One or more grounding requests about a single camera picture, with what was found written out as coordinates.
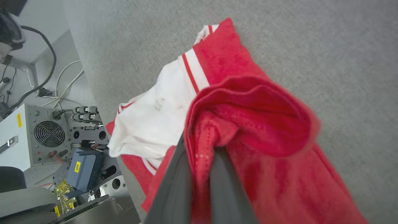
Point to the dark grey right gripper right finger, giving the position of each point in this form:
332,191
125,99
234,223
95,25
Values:
227,193

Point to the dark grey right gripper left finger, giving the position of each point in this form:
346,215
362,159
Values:
174,193

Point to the red and white shirt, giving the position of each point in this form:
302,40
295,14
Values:
248,124

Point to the grey robot base chassis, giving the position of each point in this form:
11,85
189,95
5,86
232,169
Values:
99,211

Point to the blue box with yellow label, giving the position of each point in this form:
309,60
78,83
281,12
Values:
85,171

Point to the grey power box with fan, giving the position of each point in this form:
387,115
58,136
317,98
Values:
46,133

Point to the black power plug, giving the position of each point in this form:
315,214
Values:
45,92

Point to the black rounded seat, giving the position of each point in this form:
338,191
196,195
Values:
11,179

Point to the grey fabric sofa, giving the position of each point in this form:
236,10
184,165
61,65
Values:
311,46

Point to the dark grey padded object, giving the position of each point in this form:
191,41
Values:
9,34

